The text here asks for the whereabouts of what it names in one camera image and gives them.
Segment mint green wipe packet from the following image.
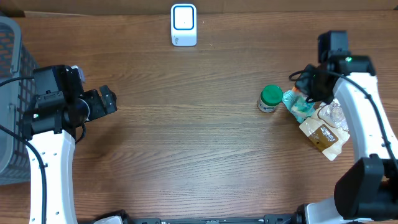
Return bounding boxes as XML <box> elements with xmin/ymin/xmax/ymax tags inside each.
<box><xmin>282</xmin><ymin>90</ymin><xmax>315</xmax><ymax>123</ymax></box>

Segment grey plastic mesh basket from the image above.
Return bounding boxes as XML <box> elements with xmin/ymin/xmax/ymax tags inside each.
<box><xmin>1</xmin><ymin>16</ymin><xmax>39</xmax><ymax>185</ymax></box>

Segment brown white snack bag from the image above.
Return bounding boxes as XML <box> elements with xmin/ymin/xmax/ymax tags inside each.
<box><xmin>299</xmin><ymin>98</ymin><xmax>350</xmax><ymax>161</ymax></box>

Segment orange tissue pack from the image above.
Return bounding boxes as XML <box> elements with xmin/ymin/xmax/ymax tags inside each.
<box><xmin>292</xmin><ymin>86</ymin><xmax>301</xmax><ymax>94</ymax></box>

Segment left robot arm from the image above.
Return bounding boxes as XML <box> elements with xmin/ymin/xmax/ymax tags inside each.
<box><xmin>23</xmin><ymin>85</ymin><xmax>117</xmax><ymax>223</ymax></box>

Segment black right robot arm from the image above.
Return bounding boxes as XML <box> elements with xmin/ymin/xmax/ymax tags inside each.
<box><xmin>289</xmin><ymin>55</ymin><xmax>397</xmax><ymax>223</ymax></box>

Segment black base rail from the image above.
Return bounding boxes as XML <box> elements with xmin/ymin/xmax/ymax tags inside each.
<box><xmin>129</xmin><ymin>214</ymin><xmax>296</xmax><ymax>224</ymax></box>

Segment green lid spice jar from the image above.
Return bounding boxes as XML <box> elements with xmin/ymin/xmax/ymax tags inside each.
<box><xmin>257</xmin><ymin>85</ymin><xmax>283</xmax><ymax>113</ymax></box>

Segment white barcode scanner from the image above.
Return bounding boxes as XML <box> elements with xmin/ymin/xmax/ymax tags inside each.
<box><xmin>170</xmin><ymin>3</ymin><xmax>197</xmax><ymax>47</ymax></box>

